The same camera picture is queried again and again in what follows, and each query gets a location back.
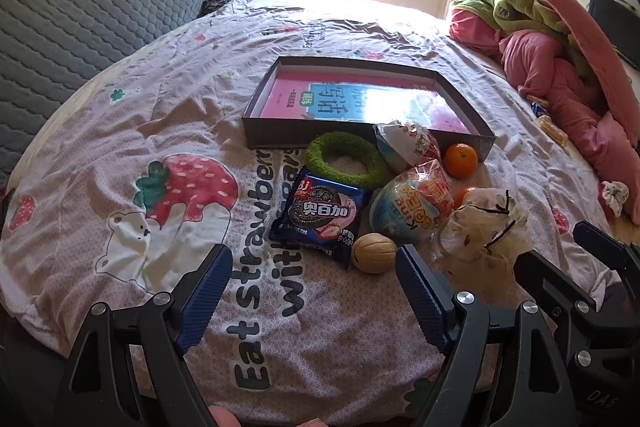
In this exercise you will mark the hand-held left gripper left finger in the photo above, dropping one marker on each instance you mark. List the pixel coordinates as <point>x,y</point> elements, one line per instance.
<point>207,292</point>

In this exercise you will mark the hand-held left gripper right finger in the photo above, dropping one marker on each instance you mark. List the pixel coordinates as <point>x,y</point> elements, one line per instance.
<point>422,302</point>

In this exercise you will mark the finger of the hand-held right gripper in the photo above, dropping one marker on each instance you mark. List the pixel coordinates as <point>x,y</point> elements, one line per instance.
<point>550,279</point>
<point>607,247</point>

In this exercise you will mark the walnut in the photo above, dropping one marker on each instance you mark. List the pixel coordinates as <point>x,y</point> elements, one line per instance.
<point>372,253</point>

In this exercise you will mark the red jelly cup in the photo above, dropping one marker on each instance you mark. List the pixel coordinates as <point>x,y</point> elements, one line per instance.
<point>405,207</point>
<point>405,147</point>

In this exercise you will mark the orange mandarin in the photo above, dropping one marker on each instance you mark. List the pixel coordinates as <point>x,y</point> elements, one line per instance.
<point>460,161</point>
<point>461,196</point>

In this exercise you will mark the blue cookie packet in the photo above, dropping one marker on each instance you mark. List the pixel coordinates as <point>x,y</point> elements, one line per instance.
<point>320,217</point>

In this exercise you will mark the grey cardboard box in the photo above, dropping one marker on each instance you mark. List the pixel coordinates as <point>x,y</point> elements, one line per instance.
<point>275,132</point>

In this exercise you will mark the person's left hand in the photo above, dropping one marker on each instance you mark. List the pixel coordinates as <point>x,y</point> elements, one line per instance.
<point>225,417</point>

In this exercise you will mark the small white and pink cloth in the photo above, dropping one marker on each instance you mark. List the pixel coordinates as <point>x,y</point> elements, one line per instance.
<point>614,197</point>

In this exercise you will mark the yellow snack packet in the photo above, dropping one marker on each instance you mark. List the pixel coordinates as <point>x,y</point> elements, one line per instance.
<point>554,131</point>

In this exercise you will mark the blue snack packet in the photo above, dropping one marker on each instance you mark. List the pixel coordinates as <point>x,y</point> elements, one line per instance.
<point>540,109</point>

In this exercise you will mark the pink quilt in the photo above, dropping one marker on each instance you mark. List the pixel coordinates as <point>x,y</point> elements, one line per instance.
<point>540,57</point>

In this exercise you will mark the pink and blue book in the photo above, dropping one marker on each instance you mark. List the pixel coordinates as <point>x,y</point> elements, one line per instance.
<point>300,99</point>

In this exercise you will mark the black television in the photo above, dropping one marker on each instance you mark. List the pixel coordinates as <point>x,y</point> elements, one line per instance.
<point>612,27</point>

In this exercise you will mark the pink quilted pad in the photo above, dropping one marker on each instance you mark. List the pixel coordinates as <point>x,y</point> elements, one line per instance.
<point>565,7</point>

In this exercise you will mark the green blanket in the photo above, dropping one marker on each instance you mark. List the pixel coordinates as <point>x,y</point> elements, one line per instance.
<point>520,9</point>

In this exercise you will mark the dark blue patterned cloth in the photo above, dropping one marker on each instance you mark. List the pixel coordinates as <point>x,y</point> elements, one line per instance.
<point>225,4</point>

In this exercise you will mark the grey quilted headboard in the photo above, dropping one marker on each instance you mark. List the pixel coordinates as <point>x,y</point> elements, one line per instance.
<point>100,7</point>

